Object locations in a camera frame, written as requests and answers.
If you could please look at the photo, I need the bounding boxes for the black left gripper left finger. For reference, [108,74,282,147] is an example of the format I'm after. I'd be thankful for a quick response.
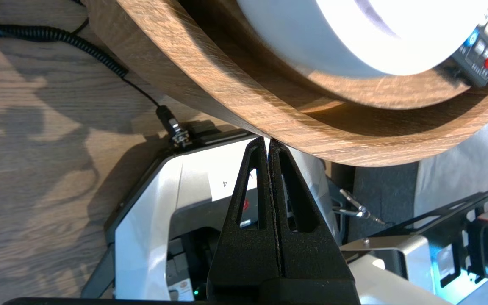
[207,136,285,281]

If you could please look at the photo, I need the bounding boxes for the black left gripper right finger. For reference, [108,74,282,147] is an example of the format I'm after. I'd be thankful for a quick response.
[269,139,355,280]

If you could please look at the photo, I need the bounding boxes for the curved wooden table drawer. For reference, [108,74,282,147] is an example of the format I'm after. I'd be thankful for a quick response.
[84,0,488,168]

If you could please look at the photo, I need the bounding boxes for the white round smart speaker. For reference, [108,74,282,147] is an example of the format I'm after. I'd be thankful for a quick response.
[236,0,488,79]

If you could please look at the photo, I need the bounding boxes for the black TV remote control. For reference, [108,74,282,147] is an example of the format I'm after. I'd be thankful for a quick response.
[452,0,488,88]

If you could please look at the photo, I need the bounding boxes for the silver robot chassis with label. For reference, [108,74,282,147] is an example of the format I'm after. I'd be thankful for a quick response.
[81,123,488,305]

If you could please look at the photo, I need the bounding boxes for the gray fabric bed frame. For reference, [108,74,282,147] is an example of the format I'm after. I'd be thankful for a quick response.
[413,102,488,212]

